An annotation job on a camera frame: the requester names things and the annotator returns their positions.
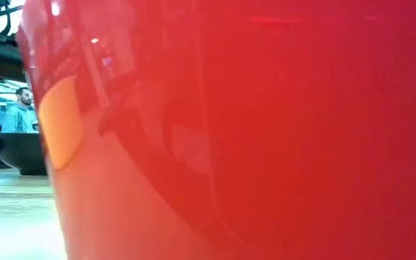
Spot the person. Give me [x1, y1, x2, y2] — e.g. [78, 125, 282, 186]
[0, 86, 40, 134]

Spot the red plastic mini bowl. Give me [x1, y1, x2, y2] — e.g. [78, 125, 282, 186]
[14, 0, 416, 260]

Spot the floral patterned ceramic bowl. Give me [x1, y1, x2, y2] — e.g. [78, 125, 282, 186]
[0, 131, 48, 177]

